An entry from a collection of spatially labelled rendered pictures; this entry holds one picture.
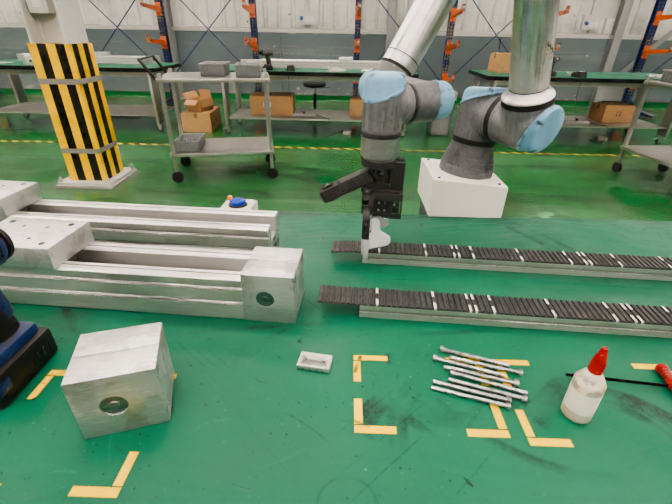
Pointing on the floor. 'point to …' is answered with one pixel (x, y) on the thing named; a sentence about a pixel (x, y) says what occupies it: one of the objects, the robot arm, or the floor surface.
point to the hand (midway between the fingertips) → (363, 246)
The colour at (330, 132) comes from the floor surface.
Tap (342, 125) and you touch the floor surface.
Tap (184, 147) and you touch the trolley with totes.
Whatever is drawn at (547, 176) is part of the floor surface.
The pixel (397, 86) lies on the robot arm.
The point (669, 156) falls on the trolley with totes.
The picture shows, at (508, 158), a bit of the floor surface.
